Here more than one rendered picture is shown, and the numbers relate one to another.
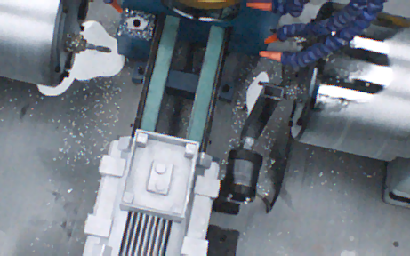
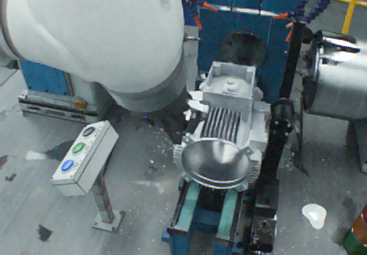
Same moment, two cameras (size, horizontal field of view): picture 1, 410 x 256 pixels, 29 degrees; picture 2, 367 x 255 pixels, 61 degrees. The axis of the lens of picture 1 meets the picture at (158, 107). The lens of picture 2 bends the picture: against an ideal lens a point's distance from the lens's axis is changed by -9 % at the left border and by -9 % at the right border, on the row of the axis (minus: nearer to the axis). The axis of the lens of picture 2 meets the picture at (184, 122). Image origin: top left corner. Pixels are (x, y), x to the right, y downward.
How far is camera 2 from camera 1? 0.84 m
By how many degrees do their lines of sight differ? 31
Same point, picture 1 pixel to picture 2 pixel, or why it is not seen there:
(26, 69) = not seen: hidden behind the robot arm
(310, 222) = (322, 184)
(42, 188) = (145, 165)
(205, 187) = (261, 107)
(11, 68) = not seen: hidden behind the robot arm
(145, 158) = (219, 81)
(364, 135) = (353, 84)
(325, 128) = (329, 80)
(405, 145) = not seen: outside the picture
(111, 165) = (195, 95)
